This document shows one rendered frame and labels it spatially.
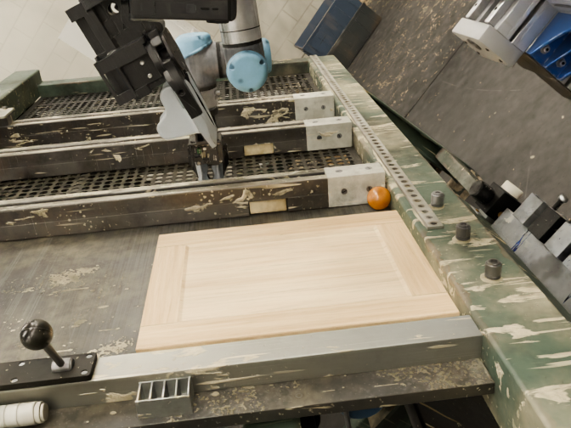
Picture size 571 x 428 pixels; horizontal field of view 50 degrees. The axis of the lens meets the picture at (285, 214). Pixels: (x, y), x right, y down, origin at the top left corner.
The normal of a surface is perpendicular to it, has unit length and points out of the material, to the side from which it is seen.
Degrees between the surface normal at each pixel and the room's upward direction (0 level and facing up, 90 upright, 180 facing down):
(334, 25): 90
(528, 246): 0
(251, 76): 90
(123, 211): 90
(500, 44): 90
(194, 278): 50
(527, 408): 40
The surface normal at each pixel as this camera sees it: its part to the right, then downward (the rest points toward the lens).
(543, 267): -0.81, -0.50
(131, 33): 0.10, 0.41
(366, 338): -0.07, -0.90
